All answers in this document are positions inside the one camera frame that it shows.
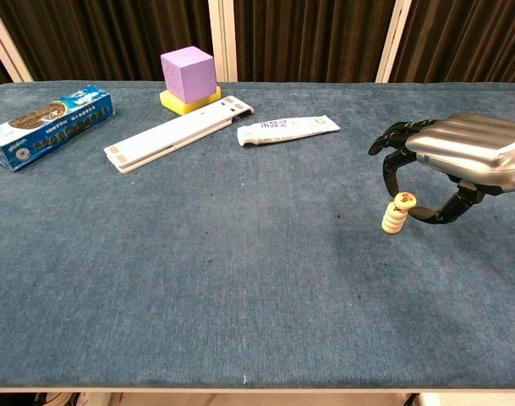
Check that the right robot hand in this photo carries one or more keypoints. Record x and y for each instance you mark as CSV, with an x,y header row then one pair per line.
x,y
468,148

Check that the white ointment tube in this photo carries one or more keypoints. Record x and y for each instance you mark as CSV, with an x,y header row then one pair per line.
x,y
282,129

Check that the purple foam cube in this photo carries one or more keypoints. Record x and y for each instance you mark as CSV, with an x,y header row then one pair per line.
x,y
187,74

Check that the blue table cloth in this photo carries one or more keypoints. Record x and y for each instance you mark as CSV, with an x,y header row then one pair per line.
x,y
198,262

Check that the white folding stand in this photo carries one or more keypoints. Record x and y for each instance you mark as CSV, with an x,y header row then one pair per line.
x,y
172,133

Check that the yellow foam block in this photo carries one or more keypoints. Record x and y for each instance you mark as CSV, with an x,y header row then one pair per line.
x,y
174,105

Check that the blue cookie box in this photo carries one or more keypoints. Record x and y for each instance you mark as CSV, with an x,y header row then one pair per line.
x,y
45,127

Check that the white frame post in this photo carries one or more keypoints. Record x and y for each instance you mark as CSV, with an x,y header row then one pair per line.
x,y
7,42
394,38
222,38

